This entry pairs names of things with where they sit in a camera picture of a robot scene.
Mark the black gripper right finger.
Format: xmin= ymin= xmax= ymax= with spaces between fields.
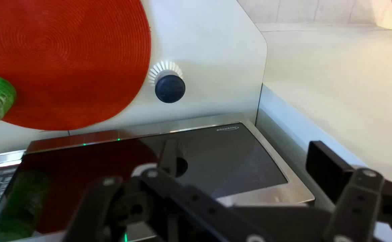
xmin=306 ymin=139 xmax=392 ymax=242

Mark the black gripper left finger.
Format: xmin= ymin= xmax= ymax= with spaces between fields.
xmin=63 ymin=166 xmax=269 ymax=242

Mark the white bristle brush blue knob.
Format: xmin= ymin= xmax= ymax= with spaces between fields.
xmin=146 ymin=59 xmax=188 ymax=104

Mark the stainless steel microwave oven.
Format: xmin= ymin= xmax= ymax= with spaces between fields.
xmin=0 ymin=116 xmax=317 ymax=242

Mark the large round red placemat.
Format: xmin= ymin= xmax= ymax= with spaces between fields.
xmin=0 ymin=0 xmax=153 ymax=131

